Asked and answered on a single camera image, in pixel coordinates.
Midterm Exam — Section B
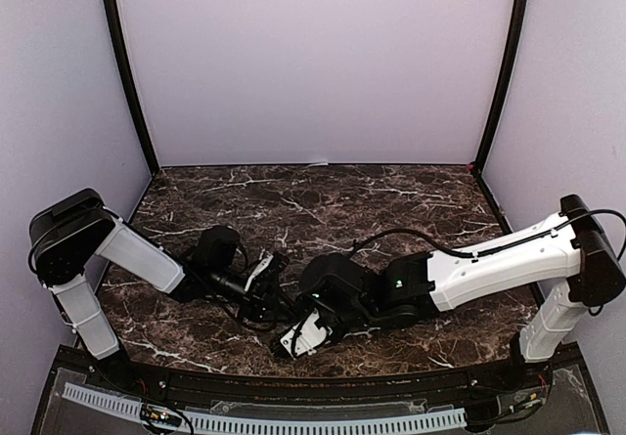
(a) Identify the black front rail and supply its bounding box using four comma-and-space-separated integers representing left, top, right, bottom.
117, 360, 513, 405

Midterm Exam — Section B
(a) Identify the black frame post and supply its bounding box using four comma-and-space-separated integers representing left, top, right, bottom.
472, 0, 528, 178
102, 0, 160, 176

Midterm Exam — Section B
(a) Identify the right black frame post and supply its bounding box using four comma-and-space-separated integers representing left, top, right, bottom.
472, 0, 528, 178

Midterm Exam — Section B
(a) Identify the left black frame post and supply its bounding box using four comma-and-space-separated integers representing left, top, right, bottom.
102, 0, 160, 176

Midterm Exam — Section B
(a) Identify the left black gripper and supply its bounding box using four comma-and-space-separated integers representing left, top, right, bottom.
208, 265, 294, 323

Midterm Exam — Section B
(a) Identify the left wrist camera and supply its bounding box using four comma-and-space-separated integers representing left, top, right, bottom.
244, 252, 290, 292

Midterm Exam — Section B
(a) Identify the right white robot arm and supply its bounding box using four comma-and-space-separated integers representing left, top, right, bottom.
280, 195, 625, 390

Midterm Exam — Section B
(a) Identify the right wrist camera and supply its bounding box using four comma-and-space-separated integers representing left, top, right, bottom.
270, 308, 332, 359

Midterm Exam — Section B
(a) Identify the white slotted cable duct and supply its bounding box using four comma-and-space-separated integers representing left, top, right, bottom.
62, 382, 468, 434

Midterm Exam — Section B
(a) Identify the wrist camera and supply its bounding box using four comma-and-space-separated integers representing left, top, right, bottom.
244, 252, 290, 292
270, 308, 332, 359

